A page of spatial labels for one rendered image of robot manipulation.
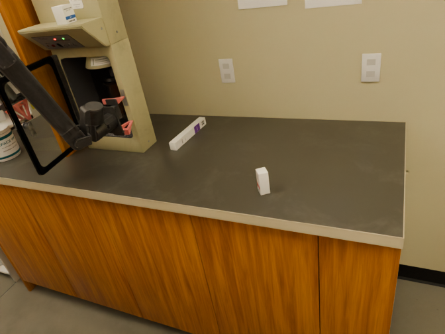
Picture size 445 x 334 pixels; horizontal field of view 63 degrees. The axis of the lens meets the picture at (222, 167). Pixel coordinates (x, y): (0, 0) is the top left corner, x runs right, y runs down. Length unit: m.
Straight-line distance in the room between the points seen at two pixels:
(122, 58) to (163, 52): 0.40
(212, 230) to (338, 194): 0.45
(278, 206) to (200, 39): 0.93
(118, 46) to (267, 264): 0.99
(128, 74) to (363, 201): 1.01
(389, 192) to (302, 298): 0.48
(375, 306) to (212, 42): 1.26
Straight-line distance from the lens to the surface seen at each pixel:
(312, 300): 1.40
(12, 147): 2.03
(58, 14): 1.51
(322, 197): 1.21
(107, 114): 1.34
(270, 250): 1.27
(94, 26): 1.45
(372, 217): 1.14
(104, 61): 1.60
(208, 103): 1.88
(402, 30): 1.59
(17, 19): 1.72
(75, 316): 2.40
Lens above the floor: 1.67
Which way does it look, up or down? 31 degrees down
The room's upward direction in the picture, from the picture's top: 10 degrees counter-clockwise
